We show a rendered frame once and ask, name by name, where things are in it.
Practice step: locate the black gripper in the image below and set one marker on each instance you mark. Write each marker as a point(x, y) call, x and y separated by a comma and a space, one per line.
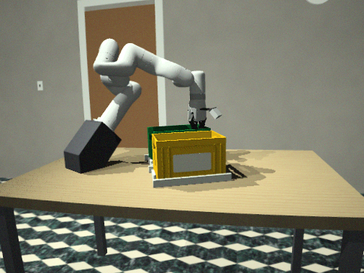
point(196, 115)

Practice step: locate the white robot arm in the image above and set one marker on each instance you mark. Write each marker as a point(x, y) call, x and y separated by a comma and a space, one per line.
point(131, 57)

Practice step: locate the yellow plastic crate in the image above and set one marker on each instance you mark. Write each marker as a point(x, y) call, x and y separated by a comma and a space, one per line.
point(186, 154)

